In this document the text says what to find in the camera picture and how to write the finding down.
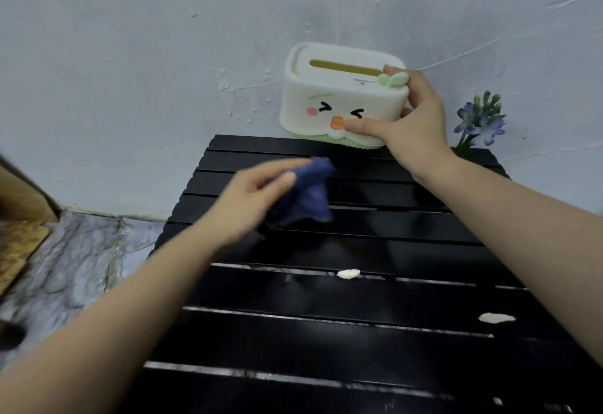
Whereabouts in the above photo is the person's left hand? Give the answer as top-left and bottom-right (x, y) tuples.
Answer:
(200, 158), (312, 248)

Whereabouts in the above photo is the black slatted table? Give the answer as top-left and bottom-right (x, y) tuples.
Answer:
(119, 134), (603, 414)

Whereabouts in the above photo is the dark blue cloth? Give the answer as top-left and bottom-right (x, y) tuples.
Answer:
(265, 156), (337, 227)

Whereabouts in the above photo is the person's left forearm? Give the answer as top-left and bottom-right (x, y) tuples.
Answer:
(0, 221), (223, 414)

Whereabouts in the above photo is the person's right forearm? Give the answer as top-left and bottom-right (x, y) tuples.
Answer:
(414, 155), (603, 366)

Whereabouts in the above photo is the purple artificial flower sprig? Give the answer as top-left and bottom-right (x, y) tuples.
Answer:
(453, 91), (508, 157)

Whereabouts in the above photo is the brown cardboard box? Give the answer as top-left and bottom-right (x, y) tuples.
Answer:
(0, 154), (62, 297)

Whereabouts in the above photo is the white cartoon-face tissue box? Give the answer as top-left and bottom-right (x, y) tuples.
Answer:
(279, 42), (410, 150)

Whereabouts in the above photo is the person's right hand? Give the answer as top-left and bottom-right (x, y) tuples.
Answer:
(343, 64), (456, 181)

